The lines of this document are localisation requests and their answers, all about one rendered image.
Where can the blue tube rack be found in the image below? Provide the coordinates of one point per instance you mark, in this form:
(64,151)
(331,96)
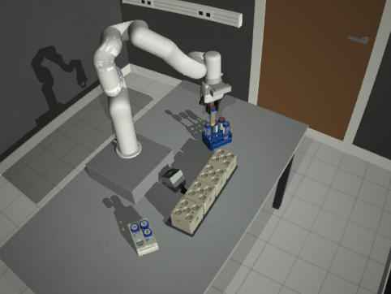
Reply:
(216,140)

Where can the beige bucket adapter with holes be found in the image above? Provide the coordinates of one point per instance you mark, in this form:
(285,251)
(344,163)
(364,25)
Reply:
(220,159)

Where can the white tube rack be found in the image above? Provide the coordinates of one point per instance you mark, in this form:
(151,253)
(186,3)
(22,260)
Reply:
(143,247)

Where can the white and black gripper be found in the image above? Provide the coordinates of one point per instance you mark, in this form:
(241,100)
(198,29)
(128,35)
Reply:
(206,98)

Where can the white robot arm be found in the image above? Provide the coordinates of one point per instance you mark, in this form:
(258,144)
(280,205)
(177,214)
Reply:
(112,82)

